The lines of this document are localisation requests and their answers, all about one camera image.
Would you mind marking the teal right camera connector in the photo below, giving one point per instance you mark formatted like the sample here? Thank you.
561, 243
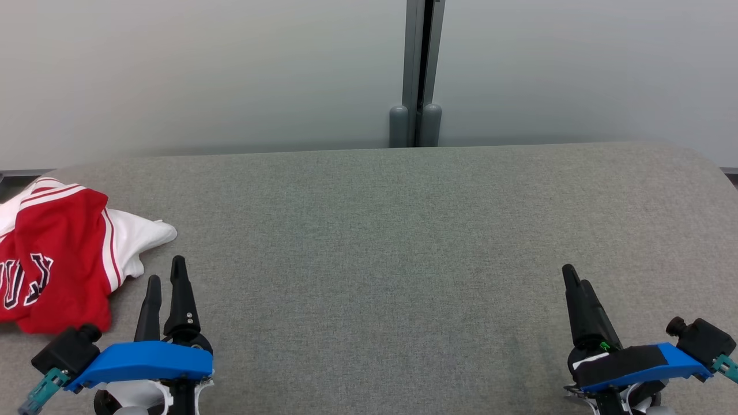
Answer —
727, 368

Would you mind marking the teal left camera connector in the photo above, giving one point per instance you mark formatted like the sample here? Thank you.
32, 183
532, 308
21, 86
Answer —
43, 392

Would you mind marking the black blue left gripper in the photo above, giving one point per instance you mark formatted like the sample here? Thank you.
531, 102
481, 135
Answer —
150, 360

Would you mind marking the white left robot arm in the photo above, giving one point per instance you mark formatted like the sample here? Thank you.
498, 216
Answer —
135, 397

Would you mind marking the teal camera connector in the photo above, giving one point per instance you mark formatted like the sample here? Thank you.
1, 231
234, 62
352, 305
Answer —
43, 392
727, 368

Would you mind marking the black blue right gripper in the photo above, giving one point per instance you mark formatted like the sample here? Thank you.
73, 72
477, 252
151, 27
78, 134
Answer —
634, 366

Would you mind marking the grey metal partition post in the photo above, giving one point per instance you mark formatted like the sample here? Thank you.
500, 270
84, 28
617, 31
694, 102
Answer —
415, 69

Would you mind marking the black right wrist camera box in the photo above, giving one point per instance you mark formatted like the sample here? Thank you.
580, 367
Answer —
706, 340

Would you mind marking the red white jersey shirt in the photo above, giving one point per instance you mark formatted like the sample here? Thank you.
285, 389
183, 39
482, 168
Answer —
63, 253

